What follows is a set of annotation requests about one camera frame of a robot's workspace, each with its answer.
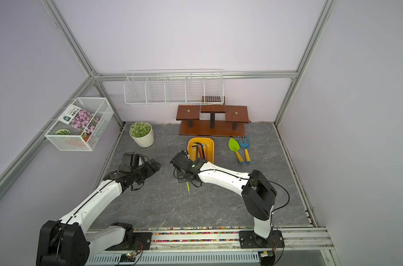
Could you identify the flower seed packet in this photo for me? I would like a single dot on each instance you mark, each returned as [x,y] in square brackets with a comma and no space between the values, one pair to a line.
[79,118]

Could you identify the small dark tray in shelf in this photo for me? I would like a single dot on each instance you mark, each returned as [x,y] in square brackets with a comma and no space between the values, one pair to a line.
[210,99]

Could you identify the white pot green plant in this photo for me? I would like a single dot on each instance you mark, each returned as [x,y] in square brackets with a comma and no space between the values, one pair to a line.
[142,133]

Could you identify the long white wire shelf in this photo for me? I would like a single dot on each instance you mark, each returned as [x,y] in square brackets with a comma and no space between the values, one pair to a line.
[172,86]

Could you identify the blue toy garden rake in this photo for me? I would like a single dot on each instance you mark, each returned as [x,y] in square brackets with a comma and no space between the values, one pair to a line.
[244,142]

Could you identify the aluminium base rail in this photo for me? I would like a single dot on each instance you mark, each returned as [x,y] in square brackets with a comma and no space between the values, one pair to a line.
[117,247]

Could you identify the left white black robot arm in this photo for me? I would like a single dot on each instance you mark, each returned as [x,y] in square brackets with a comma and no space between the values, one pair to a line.
[66,242]

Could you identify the thin black hex key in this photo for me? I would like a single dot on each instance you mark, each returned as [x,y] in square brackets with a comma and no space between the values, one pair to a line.
[194,152]

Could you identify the brown wooden tiered stand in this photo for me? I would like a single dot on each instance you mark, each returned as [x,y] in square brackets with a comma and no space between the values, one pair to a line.
[217,119]

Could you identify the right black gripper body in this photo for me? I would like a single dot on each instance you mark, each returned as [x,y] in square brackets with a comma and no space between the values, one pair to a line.
[181,175]

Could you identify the white wire wall basket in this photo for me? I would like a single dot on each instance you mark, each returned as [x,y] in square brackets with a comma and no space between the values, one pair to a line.
[78,140]

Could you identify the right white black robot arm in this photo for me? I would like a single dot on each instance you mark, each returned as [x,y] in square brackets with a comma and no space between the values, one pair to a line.
[257,192]

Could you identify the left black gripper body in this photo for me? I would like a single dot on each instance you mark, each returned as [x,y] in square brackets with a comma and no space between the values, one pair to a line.
[142,173]

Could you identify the green toy garden trowel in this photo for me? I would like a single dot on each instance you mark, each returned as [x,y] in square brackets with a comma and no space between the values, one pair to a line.
[235,147]

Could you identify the long black hex key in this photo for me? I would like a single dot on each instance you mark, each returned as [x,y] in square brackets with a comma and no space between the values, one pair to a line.
[199,150]

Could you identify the red long hex key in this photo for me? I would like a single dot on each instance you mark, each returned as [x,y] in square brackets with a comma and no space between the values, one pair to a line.
[206,151]

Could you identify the yellow plastic storage box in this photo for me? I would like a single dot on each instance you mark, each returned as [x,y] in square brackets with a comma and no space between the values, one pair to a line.
[205,140]

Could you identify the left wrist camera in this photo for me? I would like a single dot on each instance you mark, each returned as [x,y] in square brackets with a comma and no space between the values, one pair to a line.
[130,162]

